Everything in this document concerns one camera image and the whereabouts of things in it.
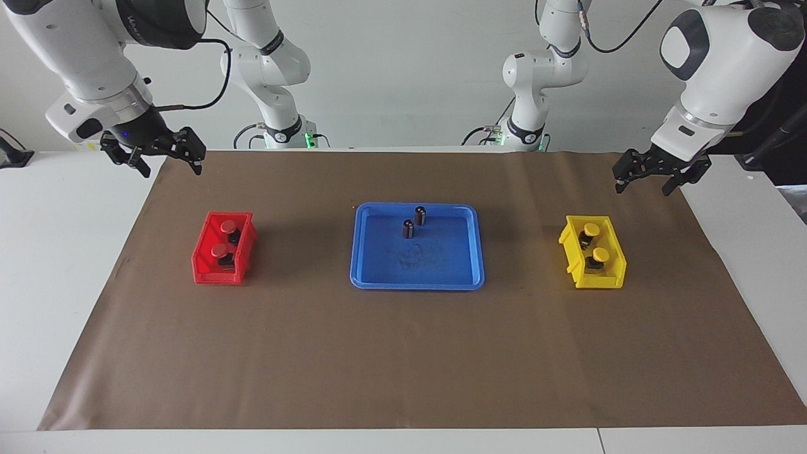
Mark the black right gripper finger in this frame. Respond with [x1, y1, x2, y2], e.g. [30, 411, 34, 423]
[100, 135, 153, 179]
[178, 127, 207, 177]

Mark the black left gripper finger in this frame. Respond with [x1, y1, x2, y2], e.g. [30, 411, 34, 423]
[612, 149, 644, 195]
[661, 158, 712, 197]

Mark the blue plastic tray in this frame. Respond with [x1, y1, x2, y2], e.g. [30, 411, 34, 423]
[350, 202, 485, 291]

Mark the black stand pole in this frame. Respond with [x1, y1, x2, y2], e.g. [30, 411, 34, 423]
[734, 104, 807, 172]

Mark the yellow plastic bin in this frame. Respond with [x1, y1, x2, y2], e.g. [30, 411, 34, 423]
[558, 215, 627, 289]

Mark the black device at table edge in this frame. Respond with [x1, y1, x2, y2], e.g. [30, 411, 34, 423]
[0, 129, 35, 170]

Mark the red plastic bin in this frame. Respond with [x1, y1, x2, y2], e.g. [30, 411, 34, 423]
[191, 211, 258, 286]

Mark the brown paper table mat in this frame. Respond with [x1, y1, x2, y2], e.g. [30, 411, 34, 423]
[37, 149, 807, 431]

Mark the black right base cable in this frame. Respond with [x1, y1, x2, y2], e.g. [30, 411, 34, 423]
[233, 123, 332, 150]

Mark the black base cable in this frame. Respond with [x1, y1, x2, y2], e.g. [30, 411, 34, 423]
[233, 123, 332, 150]
[462, 98, 515, 147]

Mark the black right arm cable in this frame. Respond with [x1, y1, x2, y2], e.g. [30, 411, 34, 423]
[154, 9, 233, 112]

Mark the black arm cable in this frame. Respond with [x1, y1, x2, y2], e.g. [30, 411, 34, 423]
[535, 0, 666, 55]
[154, 9, 233, 112]

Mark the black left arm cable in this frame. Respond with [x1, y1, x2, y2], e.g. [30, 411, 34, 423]
[535, 0, 666, 55]

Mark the black left base cable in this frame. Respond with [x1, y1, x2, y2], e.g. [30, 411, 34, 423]
[462, 98, 515, 147]

